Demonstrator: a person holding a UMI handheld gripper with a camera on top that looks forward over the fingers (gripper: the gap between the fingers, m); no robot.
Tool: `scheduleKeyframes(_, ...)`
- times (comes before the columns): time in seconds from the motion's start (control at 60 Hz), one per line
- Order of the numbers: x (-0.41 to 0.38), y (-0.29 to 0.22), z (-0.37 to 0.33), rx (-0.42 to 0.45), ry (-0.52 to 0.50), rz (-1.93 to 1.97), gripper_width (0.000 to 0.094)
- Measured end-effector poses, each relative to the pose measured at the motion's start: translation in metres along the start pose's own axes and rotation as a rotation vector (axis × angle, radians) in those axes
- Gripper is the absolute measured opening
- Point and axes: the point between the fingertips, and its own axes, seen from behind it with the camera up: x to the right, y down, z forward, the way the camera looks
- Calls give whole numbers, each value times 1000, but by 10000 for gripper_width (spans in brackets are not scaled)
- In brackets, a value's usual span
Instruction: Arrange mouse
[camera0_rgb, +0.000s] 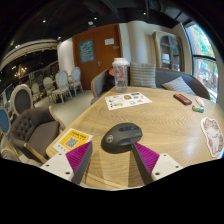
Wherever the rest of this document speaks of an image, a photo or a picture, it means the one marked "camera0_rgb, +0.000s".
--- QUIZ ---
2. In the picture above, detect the black computer mouse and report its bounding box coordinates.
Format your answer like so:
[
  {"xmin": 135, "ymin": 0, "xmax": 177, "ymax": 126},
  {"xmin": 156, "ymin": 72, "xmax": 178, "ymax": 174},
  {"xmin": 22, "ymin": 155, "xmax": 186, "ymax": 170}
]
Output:
[{"xmin": 100, "ymin": 122, "xmax": 144, "ymax": 155}]

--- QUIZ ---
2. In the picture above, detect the blue poster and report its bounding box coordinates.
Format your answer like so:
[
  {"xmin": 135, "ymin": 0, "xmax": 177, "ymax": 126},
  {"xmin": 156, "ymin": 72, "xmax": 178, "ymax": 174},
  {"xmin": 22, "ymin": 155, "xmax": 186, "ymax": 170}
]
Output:
[{"xmin": 78, "ymin": 39, "xmax": 96, "ymax": 64}]

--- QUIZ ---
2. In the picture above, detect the black bag with orange top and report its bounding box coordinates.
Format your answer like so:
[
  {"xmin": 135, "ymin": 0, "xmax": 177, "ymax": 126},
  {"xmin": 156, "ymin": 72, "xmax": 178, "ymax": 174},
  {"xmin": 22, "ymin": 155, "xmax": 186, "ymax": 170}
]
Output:
[{"xmin": 104, "ymin": 68, "xmax": 116, "ymax": 93}]

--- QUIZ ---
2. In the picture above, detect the large window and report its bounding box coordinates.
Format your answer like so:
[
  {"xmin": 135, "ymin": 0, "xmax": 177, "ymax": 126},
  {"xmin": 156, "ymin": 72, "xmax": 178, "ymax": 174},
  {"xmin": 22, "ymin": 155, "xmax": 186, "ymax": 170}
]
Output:
[{"xmin": 184, "ymin": 23, "xmax": 219, "ymax": 103}]

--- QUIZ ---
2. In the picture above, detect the arched glass-door cabinet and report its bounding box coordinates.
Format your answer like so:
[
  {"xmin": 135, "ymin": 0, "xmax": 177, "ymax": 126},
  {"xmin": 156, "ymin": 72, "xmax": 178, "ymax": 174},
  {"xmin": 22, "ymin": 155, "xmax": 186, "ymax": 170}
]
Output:
[{"xmin": 153, "ymin": 29, "xmax": 184, "ymax": 73}]

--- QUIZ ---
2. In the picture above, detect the grey curved sofa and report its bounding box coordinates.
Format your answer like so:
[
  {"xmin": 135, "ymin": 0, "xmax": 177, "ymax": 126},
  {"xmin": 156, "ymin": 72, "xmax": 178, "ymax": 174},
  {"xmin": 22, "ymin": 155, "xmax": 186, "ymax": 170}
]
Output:
[{"xmin": 90, "ymin": 67, "xmax": 212, "ymax": 106}]

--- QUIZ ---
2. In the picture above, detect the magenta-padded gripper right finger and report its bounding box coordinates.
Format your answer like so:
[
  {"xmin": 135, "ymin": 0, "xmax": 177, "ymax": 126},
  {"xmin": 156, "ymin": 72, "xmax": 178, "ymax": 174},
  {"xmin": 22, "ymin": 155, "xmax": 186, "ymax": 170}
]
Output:
[{"xmin": 132, "ymin": 141, "xmax": 184, "ymax": 185}]

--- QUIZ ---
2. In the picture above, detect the brown wooden door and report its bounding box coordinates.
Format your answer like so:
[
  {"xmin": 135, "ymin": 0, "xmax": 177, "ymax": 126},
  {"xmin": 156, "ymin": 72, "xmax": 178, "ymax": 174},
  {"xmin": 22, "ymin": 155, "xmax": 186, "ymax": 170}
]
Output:
[{"xmin": 72, "ymin": 23, "xmax": 123, "ymax": 91}]

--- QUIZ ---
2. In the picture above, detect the small white tube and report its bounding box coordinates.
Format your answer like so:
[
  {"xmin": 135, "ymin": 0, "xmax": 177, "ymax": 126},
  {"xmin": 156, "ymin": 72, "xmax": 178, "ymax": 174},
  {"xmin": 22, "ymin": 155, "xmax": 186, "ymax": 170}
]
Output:
[{"xmin": 194, "ymin": 95, "xmax": 205, "ymax": 108}]

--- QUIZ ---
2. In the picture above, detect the chandelier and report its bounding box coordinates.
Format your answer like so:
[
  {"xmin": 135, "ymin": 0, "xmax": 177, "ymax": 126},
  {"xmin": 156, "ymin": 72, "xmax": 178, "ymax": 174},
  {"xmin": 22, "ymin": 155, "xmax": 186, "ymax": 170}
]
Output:
[{"xmin": 14, "ymin": 64, "xmax": 28, "ymax": 79}]

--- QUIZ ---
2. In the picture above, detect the small green pack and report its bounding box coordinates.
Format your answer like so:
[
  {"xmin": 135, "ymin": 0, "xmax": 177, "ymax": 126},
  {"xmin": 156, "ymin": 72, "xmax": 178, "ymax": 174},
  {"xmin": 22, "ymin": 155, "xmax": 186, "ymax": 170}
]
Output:
[{"xmin": 191, "ymin": 104, "xmax": 205, "ymax": 114}]

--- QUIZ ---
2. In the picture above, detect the grey striped square cushion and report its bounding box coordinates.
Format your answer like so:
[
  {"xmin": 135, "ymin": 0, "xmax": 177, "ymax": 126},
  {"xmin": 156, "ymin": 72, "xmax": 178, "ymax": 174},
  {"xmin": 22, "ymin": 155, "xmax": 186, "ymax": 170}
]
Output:
[{"xmin": 129, "ymin": 62, "xmax": 157, "ymax": 89}]

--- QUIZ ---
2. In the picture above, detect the cat-shaped mouse pad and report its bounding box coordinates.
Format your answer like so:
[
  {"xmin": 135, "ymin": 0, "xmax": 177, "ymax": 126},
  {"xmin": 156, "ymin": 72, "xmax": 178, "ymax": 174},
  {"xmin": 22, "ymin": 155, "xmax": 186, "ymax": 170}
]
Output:
[{"xmin": 200, "ymin": 116, "xmax": 224, "ymax": 159}]

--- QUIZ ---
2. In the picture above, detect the yellow code card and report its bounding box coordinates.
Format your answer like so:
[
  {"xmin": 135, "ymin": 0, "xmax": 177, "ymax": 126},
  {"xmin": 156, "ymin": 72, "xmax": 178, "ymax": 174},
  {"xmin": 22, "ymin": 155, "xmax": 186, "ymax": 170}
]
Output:
[{"xmin": 52, "ymin": 127, "xmax": 94, "ymax": 155}]

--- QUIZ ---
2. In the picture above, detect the grey tufted armchair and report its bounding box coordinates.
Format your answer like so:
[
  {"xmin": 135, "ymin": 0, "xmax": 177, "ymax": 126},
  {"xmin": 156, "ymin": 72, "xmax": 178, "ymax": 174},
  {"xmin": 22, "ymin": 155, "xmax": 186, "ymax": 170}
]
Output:
[{"xmin": 9, "ymin": 106, "xmax": 66, "ymax": 164}]

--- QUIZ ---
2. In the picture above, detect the white printed sticker sheet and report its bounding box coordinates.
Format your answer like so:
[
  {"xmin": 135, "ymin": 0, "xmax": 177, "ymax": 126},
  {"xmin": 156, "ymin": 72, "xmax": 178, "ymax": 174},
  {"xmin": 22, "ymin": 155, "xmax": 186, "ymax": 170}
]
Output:
[{"xmin": 104, "ymin": 91, "xmax": 153, "ymax": 111}]

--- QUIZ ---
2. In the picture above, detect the clear shaker bottle white lid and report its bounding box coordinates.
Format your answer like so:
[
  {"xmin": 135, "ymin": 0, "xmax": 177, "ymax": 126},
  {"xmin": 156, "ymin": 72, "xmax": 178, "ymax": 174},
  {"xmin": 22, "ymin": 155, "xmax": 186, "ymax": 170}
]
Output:
[{"xmin": 111, "ymin": 57, "xmax": 131, "ymax": 93}]

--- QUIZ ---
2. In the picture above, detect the group of white-framed chairs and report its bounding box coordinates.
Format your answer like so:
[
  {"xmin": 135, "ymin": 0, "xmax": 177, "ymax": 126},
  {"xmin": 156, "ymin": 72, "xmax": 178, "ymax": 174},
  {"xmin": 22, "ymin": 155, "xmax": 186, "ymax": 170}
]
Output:
[{"xmin": 0, "ymin": 66, "xmax": 84, "ymax": 134}]

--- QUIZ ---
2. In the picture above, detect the black and red flat box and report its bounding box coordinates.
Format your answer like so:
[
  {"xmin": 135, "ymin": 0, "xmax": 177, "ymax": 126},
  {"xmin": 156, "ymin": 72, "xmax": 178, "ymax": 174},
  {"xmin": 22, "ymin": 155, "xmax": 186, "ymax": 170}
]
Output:
[{"xmin": 172, "ymin": 93, "xmax": 193, "ymax": 106}]

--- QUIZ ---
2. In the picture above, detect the white striped cushion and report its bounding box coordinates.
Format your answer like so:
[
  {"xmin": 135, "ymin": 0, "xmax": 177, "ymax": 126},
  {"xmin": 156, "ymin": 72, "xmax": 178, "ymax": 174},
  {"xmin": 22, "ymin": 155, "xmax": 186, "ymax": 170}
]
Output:
[{"xmin": 161, "ymin": 76, "xmax": 196, "ymax": 97}]

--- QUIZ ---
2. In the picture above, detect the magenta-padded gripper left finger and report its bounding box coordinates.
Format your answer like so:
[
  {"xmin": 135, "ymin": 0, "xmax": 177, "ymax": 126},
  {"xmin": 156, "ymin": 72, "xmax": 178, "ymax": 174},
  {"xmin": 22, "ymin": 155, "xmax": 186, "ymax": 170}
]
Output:
[{"xmin": 39, "ymin": 140, "xmax": 93, "ymax": 185}]

